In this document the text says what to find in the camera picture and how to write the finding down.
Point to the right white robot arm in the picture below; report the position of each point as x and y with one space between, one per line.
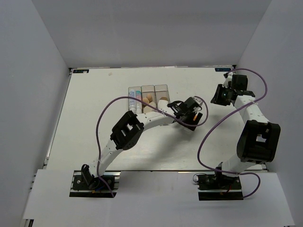
259 138

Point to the round cream powder puff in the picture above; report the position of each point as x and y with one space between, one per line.
149 108

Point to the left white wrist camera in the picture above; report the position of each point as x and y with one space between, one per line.
199 100

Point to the middle clear organizer bin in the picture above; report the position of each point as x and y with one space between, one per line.
149 89

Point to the white tube pink blue print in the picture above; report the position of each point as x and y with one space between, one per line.
138 99

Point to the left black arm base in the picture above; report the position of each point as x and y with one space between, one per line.
80 189

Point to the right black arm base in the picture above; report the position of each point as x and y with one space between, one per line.
218 187

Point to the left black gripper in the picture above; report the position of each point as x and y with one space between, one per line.
197 120

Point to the white tube blue logo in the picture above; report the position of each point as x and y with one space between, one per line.
131 101

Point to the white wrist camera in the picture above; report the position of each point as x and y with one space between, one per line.
199 100
228 80

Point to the beige makeup sponge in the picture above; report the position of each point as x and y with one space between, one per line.
149 97
145 101

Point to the left clear organizer bin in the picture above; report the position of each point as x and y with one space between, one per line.
135 88

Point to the white oval compact case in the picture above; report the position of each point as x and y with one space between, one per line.
163 103

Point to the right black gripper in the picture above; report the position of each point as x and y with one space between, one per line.
217 99

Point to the clear organizer bin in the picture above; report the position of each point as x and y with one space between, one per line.
161 91
149 89
135 88

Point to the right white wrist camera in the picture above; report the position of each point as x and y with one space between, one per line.
228 80

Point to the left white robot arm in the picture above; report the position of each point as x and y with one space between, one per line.
127 131

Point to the right clear organizer bin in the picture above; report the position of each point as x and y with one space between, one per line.
161 91

